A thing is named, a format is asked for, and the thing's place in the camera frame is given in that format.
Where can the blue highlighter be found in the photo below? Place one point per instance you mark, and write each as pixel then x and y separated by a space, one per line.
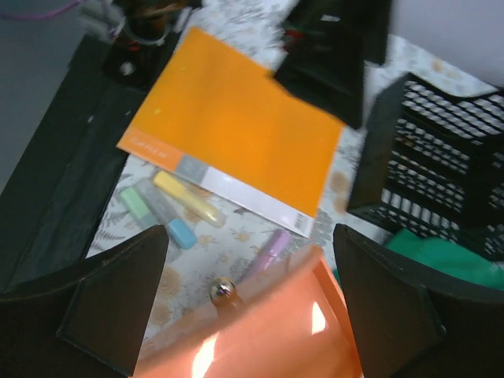
pixel 183 236

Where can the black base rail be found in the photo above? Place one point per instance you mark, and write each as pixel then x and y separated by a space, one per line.
pixel 52 205

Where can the white drawer organizer box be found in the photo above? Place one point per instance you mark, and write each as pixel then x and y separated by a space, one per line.
pixel 290 320

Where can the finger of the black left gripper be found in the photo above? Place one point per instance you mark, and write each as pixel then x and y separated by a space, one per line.
pixel 328 75

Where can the black mesh file holder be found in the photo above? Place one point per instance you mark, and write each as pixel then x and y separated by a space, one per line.
pixel 432 163

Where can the green sweatshirt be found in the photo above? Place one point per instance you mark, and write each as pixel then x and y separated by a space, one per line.
pixel 449 258

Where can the purple highlighter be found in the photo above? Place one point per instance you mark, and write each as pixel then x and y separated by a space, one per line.
pixel 275 245

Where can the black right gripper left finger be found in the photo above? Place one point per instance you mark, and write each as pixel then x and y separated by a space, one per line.
pixel 88 319

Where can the green highlighter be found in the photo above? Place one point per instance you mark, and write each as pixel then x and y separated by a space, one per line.
pixel 137 208

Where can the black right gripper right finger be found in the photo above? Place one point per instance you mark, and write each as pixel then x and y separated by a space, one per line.
pixel 410 320

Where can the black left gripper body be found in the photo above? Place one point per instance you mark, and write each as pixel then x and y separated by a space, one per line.
pixel 366 20

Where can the orange notebook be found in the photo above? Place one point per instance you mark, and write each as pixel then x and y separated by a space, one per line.
pixel 218 119

